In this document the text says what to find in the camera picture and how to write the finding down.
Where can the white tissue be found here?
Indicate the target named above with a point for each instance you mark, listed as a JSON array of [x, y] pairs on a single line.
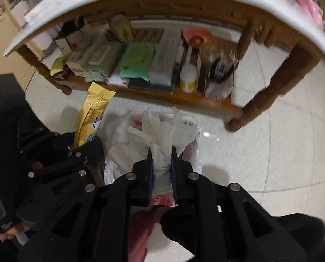
[[162, 142]]

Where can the person's right hand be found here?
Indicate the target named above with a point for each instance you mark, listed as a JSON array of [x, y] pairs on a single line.
[[159, 214]]

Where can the dark flat box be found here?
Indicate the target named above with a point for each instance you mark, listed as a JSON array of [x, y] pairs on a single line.
[[151, 87]]

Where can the yellow green cloth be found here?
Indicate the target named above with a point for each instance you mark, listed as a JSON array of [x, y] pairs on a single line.
[[57, 65]]

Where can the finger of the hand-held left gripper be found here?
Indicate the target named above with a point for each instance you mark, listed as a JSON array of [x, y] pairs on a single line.
[[64, 140], [94, 152]]

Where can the cream cabinet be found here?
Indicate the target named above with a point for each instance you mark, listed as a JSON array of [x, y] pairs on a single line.
[[7, 38]]

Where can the white plastic bag red print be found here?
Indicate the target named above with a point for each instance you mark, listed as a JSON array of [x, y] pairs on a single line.
[[116, 142]]

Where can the pink round container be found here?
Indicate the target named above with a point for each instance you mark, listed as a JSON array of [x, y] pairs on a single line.
[[196, 36]]

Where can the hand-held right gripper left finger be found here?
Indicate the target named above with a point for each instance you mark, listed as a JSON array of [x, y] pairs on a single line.
[[149, 174]]

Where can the person's left hand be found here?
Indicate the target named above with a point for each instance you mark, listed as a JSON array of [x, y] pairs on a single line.
[[16, 230]]

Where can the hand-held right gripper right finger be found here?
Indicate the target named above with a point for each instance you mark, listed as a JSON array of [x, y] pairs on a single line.
[[174, 174]]

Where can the pale green wipes pack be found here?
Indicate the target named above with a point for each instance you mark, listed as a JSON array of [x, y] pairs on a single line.
[[102, 57]]

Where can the white bottle yellow label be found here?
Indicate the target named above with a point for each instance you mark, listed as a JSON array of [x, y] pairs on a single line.
[[188, 76]]

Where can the yellow snack wrapper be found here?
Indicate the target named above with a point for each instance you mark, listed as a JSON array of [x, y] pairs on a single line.
[[93, 109]]

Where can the wooden low shelf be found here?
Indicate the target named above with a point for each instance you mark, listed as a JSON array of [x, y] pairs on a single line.
[[260, 106]]

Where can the olive green tin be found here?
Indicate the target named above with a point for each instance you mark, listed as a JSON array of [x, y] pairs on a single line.
[[121, 28]]

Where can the grey white wipes pack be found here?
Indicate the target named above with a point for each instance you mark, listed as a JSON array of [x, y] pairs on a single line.
[[162, 60]]

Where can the red plastic bin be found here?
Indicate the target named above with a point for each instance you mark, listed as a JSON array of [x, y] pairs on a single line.
[[140, 234]]

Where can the clear plastic bag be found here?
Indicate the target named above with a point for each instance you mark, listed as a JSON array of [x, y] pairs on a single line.
[[219, 68]]

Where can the white box red print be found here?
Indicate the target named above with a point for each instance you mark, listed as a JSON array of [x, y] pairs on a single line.
[[75, 62]]

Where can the pink plastic bag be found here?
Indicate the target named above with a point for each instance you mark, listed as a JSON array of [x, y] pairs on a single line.
[[312, 9]]

